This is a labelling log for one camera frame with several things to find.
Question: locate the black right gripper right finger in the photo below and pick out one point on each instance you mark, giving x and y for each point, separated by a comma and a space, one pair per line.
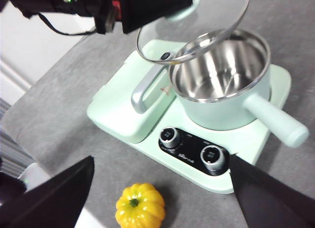
270, 201

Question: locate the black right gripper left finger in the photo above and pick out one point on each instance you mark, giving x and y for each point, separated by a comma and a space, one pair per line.
56, 201

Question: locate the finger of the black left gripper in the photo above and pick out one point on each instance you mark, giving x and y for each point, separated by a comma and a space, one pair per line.
147, 9

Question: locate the glass lid with mint knob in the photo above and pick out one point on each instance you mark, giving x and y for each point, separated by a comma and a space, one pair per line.
184, 15

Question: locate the yellow toy pumpkin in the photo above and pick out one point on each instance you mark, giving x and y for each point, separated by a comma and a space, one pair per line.
140, 208

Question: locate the mint green cooker base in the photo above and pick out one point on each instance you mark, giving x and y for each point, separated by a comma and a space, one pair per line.
246, 144

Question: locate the silver control knob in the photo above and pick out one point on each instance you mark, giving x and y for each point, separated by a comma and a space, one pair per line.
211, 157
169, 137

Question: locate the mint green hinged griddle cover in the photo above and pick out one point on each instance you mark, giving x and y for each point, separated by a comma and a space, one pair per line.
115, 114

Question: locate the mint green steel-lined pot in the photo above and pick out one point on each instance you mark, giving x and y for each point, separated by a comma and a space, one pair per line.
221, 109

